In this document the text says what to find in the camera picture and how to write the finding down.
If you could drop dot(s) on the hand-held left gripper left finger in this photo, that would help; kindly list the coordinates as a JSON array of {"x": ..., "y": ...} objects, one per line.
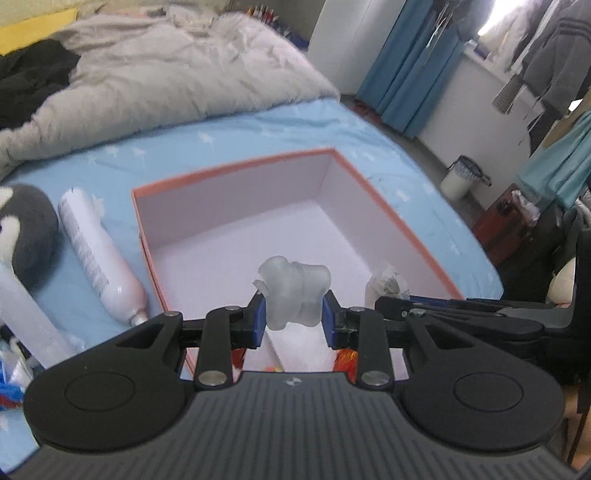
[{"x": 258, "y": 321}]

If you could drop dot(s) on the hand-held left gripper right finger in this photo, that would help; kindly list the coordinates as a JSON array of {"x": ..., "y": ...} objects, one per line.
[{"x": 330, "y": 323}]

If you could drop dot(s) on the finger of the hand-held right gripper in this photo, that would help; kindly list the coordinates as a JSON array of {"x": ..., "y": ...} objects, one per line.
[
  {"x": 485, "y": 303},
  {"x": 461, "y": 316}
]

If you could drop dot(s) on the white tissue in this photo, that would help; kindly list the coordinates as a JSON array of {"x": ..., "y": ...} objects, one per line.
[{"x": 300, "y": 350}]

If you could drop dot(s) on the red snack packet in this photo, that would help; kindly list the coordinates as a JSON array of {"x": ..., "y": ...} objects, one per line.
[
  {"x": 346, "y": 362},
  {"x": 237, "y": 359}
]

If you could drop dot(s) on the translucent white soft lump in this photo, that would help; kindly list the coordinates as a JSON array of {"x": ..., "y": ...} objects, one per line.
[{"x": 295, "y": 290}]

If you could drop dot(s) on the clear plastic bag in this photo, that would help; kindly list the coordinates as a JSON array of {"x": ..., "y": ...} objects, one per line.
[{"x": 383, "y": 286}]

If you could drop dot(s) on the orange-rimmed white cardboard box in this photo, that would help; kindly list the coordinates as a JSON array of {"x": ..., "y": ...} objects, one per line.
[{"x": 240, "y": 230}]

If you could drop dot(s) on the beige round object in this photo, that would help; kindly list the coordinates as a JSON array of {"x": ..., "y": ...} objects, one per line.
[{"x": 561, "y": 281}]

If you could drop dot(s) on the red container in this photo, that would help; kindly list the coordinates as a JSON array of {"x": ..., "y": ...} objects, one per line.
[{"x": 498, "y": 226}]

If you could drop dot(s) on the white trash bin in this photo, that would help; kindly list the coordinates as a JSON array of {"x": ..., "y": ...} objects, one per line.
[{"x": 457, "y": 181}]

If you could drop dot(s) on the teal hanging cloth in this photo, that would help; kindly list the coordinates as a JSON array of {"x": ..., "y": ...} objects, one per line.
[{"x": 558, "y": 166}]

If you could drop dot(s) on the white spray bottle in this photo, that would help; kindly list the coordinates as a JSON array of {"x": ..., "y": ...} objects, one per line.
[{"x": 92, "y": 249}]

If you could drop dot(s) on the blue printed bed sheet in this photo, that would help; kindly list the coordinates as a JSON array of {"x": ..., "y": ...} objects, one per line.
[{"x": 277, "y": 129}]

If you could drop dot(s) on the striped hanging cloth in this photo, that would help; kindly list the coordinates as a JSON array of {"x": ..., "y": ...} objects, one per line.
[{"x": 508, "y": 92}]

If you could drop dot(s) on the clear plastic tube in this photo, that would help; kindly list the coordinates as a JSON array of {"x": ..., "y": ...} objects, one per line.
[{"x": 32, "y": 318}]

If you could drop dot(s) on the grey penguin plush toy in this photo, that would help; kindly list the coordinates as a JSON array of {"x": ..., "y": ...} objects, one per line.
[{"x": 32, "y": 230}]

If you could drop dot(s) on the blue curtain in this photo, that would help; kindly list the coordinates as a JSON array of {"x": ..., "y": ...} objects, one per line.
[{"x": 406, "y": 69}]

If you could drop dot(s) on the blue snack packet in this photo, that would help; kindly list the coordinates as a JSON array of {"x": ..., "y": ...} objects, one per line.
[{"x": 9, "y": 392}]

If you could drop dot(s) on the grey hanging jacket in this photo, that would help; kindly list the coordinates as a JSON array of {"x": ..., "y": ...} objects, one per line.
[{"x": 563, "y": 55}]

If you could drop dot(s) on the grey duvet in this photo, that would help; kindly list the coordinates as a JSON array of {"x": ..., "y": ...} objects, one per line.
[{"x": 161, "y": 78}]

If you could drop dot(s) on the white fluffy hanging garment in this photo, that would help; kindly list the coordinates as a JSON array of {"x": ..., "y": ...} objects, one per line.
[{"x": 508, "y": 27}]

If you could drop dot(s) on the white wardrobe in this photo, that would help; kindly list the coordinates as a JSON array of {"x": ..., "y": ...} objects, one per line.
[{"x": 351, "y": 41}]

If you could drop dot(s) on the row of small bottles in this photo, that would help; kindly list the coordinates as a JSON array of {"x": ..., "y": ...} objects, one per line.
[{"x": 268, "y": 14}]

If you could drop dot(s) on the black clothing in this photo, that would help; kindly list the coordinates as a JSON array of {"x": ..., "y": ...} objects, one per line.
[{"x": 27, "y": 78}]

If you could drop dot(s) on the yellow pillow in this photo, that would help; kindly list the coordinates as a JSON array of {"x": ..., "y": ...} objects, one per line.
[{"x": 32, "y": 27}]

